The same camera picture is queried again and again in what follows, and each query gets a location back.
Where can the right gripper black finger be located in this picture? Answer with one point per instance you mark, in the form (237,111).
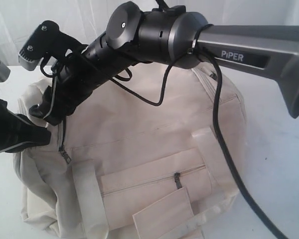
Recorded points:
(44,108)
(55,111)

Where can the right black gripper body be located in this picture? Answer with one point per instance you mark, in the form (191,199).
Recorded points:
(90,66)

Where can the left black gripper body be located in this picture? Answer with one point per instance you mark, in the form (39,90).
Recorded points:
(0,124)

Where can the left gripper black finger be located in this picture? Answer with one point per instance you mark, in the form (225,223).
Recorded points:
(21,134)

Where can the beige duffel bag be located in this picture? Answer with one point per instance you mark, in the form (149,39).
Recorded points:
(119,168)

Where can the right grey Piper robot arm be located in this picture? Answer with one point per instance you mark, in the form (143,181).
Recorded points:
(166,35)

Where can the right wrist camera with heatsink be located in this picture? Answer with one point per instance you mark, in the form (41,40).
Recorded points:
(45,42)

